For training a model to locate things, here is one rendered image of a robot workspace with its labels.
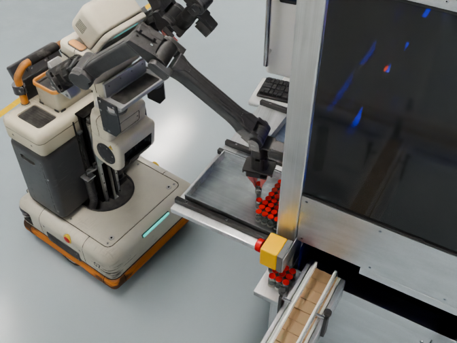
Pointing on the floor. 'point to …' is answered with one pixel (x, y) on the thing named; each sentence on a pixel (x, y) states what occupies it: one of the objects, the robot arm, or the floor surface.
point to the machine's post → (300, 118)
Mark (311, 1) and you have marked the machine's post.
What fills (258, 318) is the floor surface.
